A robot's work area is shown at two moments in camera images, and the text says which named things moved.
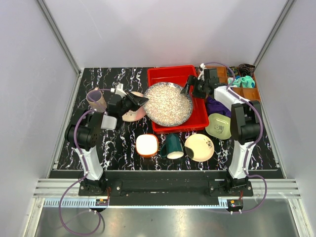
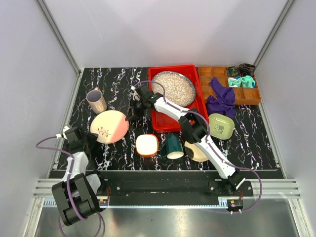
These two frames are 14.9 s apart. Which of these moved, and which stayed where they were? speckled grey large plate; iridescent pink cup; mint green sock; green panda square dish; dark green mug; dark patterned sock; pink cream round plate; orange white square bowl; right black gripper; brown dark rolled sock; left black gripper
Moved: speckled grey large plate; right black gripper; left black gripper; pink cream round plate
Stayed: dark green mug; mint green sock; green panda square dish; iridescent pink cup; brown dark rolled sock; dark patterned sock; orange white square bowl
